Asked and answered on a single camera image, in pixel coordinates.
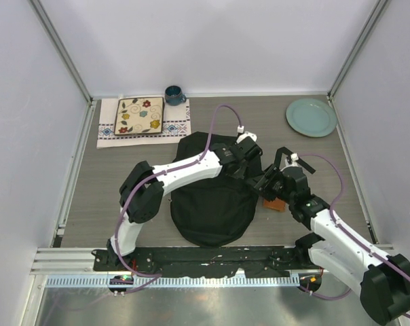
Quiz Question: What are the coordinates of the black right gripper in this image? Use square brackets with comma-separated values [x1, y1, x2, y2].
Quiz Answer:
[244, 164, 295, 204]

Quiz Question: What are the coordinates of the black fabric backpack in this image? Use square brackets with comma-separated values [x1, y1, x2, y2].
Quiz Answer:
[169, 131, 316, 249]

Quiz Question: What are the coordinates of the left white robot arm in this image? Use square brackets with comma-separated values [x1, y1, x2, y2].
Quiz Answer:
[107, 132, 262, 271]

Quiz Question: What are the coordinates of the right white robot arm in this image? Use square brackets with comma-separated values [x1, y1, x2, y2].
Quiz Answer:
[251, 165, 410, 325]

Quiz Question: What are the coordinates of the brown leather wallet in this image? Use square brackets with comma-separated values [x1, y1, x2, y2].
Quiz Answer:
[263, 199, 286, 213]

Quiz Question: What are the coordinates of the round teal plate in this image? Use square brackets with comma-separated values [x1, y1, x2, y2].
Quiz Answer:
[285, 98, 337, 138]

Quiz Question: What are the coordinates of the white patterned placemat cloth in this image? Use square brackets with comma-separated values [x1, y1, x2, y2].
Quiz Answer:
[97, 98, 191, 149]

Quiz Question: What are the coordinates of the blue ceramic mug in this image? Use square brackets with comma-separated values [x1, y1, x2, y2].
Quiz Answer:
[164, 86, 187, 106]

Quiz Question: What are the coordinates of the square floral ceramic plate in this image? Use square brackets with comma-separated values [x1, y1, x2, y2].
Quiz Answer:
[114, 97, 165, 137]

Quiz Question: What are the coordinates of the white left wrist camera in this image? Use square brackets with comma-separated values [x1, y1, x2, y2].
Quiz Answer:
[236, 126, 257, 143]

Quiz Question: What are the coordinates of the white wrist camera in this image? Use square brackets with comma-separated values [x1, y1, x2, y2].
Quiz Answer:
[282, 153, 299, 170]
[236, 126, 257, 143]

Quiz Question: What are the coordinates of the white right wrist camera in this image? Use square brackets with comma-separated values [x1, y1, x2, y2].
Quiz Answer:
[282, 153, 299, 170]

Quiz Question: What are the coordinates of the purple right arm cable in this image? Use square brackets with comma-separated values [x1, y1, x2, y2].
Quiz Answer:
[296, 154, 410, 322]

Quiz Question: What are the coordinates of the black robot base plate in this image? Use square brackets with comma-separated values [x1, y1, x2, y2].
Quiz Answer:
[92, 244, 337, 278]

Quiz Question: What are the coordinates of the white slotted cable duct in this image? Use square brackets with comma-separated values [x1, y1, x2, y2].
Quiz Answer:
[45, 274, 299, 289]

